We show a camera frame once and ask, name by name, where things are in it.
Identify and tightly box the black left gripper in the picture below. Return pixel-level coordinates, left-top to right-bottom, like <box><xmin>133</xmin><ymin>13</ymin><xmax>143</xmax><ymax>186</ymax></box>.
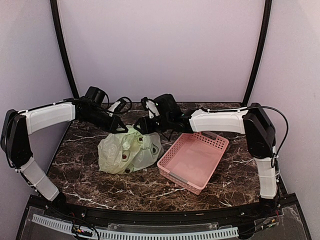
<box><xmin>83</xmin><ymin>107</ymin><xmax>129</xmax><ymax>133</ymax></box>

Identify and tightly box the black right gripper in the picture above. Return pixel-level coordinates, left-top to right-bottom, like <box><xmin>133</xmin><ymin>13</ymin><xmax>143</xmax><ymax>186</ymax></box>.
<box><xmin>133</xmin><ymin>114</ymin><xmax>172</xmax><ymax>134</ymax></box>

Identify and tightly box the light green plastic bag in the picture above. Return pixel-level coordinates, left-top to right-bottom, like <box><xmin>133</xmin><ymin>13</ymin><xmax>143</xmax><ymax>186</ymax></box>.
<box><xmin>97</xmin><ymin>125</ymin><xmax>164</xmax><ymax>175</ymax></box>

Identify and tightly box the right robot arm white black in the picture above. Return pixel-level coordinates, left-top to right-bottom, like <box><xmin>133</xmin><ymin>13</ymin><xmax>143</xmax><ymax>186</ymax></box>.
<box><xmin>134</xmin><ymin>93</ymin><xmax>278</xmax><ymax>217</ymax></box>

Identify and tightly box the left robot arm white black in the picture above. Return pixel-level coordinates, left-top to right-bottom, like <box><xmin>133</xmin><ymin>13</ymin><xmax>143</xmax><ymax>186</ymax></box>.
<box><xmin>0</xmin><ymin>86</ymin><xmax>132</xmax><ymax>218</ymax></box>

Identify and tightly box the pink perforated plastic basket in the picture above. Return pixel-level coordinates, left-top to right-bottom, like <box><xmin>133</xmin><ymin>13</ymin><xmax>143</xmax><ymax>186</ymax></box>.
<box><xmin>157</xmin><ymin>132</ymin><xmax>229</xmax><ymax>195</ymax></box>

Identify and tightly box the clear acrylic front panel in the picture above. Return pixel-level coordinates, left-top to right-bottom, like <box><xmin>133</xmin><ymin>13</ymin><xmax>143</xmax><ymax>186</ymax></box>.
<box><xmin>16</xmin><ymin>206</ymin><xmax>308</xmax><ymax>240</ymax></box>

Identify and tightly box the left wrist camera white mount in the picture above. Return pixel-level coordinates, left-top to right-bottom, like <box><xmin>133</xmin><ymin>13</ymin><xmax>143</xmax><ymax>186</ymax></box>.
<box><xmin>108</xmin><ymin>98</ymin><xmax>127</xmax><ymax>117</ymax></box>

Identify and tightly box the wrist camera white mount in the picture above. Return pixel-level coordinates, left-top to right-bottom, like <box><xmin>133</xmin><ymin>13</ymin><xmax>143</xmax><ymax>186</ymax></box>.
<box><xmin>140</xmin><ymin>97</ymin><xmax>160</xmax><ymax>119</ymax></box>
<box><xmin>108</xmin><ymin>98</ymin><xmax>127</xmax><ymax>117</ymax></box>

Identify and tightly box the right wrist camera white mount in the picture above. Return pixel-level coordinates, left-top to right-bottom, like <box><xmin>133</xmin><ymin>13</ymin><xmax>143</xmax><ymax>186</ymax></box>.
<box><xmin>140</xmin><ymin>97</ymin><xmax>160</xmax><ymax>119</ymax></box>

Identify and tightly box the black front curved rail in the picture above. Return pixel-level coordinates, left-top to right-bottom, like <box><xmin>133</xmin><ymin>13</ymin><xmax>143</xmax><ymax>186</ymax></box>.
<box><xmin>27</xmin><ymin>194</ymin><xmax>298</xmax><ymax>228</ymax></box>

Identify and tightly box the white slotted cable duct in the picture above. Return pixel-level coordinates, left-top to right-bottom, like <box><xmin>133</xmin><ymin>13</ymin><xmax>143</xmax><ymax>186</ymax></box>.
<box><xmin>31</xmin><ymin>214</ymin><xmax>239</xmax><ymax>240</ymax></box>

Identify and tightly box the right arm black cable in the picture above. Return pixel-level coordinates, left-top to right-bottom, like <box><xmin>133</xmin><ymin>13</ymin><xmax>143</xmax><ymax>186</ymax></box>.
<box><xmin>247</xmin><ymin>105</ymin><xmax>290</xmax><ymax>170</ymax></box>

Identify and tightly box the black rear left frame post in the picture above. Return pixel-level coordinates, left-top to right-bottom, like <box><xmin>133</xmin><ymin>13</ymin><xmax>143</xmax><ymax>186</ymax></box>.
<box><xmin>50</xmin><ymin>0</ymin><xmax>79</xmax><ymax>98</ymax></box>

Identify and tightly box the black frame post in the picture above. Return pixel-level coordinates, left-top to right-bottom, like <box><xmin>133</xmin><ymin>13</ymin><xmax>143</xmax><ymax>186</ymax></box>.
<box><xmin>241</xmin><ymin>0</ymin><xmax>273</xmax><ymax>107</ymax></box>
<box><xmin>50</xmin><ymin>0</ymin><xmax>79</xmax><ymax>98</ymax></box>

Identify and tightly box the black rear right frame post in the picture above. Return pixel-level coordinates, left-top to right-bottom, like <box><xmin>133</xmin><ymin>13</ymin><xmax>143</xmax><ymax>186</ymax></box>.
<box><xmin>241</xmin><ymin>0</ymin><xmax>273</xmax><ymax>107</ymax></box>

